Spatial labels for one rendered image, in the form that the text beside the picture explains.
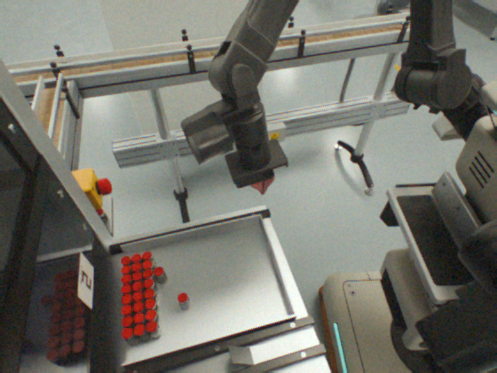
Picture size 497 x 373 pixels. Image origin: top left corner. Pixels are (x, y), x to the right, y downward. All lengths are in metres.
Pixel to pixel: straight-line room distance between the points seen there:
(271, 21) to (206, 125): 0.16
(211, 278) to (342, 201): 1.44
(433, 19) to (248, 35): 0.32
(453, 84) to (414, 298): 0.50
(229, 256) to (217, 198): 1.26
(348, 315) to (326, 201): 0.85
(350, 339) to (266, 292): 0.70
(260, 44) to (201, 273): 0.50
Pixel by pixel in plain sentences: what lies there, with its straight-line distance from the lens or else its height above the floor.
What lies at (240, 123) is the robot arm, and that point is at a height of 1.27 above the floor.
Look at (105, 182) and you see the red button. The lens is 0.81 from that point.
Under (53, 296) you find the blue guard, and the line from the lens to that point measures 0.55.
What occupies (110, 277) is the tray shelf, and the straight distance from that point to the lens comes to 0.82.
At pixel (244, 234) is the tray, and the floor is 0.88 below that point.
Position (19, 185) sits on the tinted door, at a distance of 0.54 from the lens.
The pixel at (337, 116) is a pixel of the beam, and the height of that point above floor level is 0.51.
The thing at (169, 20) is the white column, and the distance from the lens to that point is 1.96.
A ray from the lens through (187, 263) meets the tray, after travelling 0.78.
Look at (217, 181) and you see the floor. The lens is 2.12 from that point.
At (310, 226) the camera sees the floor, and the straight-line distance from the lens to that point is 1.92.
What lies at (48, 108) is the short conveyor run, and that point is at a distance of 1.28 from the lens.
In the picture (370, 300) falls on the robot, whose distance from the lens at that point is 1.46.
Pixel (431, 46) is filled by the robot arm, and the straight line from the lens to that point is 0.66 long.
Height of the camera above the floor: 1.56
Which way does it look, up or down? 50 degrees down
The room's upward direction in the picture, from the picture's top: straight up
